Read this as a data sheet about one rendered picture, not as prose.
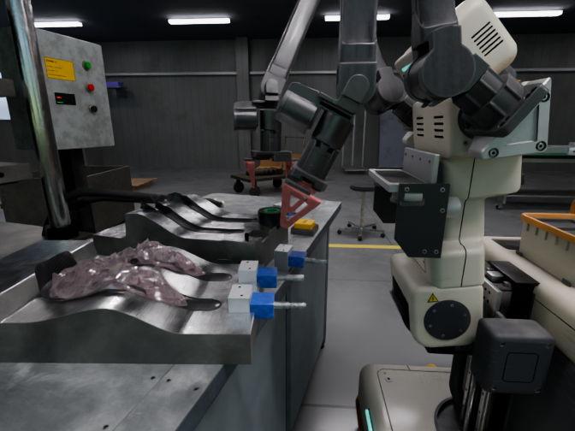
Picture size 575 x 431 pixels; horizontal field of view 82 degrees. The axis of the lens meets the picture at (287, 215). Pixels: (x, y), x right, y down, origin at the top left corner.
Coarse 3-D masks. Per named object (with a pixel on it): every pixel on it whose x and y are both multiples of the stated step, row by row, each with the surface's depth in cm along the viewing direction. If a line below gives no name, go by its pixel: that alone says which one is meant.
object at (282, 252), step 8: (280, 248) 84; (288, 248) 84; (280, 256) 83; (288, 256) 83; (296, 256) 82; (304, 256) 83; (280, 264) 83; (288, 264) 83; (296, 264) 82; (304, 264) 82
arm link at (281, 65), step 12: (300, 0) 89; (312, 0) 89; (300, 12) 88; (312, 12) 89; (288, 24) 88; (300, 24) 88; (288, 36) 87; (300, 36) 88; (288, 48) 87; (276, 60) 86; (288, 60) 87; (276, 72) 85; (288, 72) 86; (264, 84) 84; (264, 96) 84
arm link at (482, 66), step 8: (416, 64) 52; (480, 64) 49; (488, 64) 49; (416, 72) 51; (480, 72) 49; (408, 80) 55; (416, 80) 51; (472, 80) 50; (416, 88) 53; (416, 96) 55; (424, 96) 52; (424, 104) 56; (432, 104) 51
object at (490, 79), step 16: (480, 80) 49; (496, 80) 50; (512, 80) 50; (464, 96) 51; (480, 96) 51; (496, 96) 49; (512, 96) 49; (528, 96) 49; (544, 96) 47; (464, 112) 54; (480, 112) 51; (496, 112) 50; (512, 112) 49; (528, 112) 48; (480, 128) 54; (496, 128) 50; (512, 128) 49
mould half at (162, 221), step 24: (144, 216) 86; (192, 216) 95; (240, 216) 101; (96, 240) 93; (120, 240) 90; (144, 240) 88; (168, 240) 85; (192, 240) 83; (216, 240) 80; (240, 240) 79; (264, 240) 84; (264, 264) 85
